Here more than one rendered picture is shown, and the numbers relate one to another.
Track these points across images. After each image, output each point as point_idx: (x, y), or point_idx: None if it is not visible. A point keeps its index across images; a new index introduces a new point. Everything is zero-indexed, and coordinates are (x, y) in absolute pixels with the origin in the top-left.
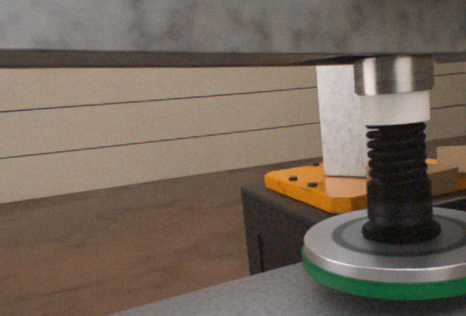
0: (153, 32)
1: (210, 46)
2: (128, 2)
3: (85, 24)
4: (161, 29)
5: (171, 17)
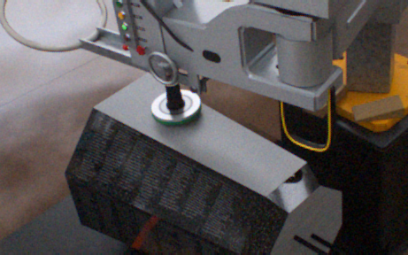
0: (111, 57)
1: (117, 60)
2: (108, 53)
3: (104, 54)
4: (111, 57)
5: (112, 56)
